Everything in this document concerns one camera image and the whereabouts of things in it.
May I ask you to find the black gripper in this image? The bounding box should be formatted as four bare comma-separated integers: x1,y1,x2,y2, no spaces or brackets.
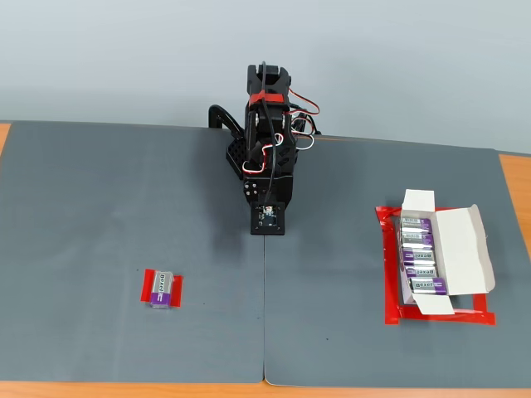
242,175,296,228

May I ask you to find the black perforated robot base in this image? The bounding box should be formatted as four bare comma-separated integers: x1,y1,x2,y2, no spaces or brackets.
225,132,250,182

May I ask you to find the white cardboard box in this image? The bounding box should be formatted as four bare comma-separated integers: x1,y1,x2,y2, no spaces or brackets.
398,189,497,317

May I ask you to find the grey mat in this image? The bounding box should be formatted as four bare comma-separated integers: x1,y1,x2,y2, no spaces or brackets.
263,134,531,389
0,120,266,383

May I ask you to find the black table clamp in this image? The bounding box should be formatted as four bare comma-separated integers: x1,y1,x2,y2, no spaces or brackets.
207,104,245,138

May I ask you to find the red tape band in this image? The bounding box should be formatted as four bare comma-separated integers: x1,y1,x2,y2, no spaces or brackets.
248,93,285,105

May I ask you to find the small red tape patch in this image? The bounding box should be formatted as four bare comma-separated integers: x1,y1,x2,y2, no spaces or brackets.
139,268,184,308

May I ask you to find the black camera cable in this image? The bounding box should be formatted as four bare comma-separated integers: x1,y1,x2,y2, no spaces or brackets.
259,61,278,208

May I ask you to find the red white gripper servo wire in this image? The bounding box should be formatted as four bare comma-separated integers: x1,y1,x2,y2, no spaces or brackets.
241,143,279,176

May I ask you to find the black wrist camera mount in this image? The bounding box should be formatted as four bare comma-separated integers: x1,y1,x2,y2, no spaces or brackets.
250,200,288,237

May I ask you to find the black power cable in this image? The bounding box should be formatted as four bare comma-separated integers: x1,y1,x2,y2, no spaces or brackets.
291,108,324,136

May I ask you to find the red white arm servo wire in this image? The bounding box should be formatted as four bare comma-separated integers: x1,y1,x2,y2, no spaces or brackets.
287,87,322,151

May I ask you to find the red tape frame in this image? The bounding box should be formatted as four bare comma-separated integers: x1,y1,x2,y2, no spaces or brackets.
375,203,497,328

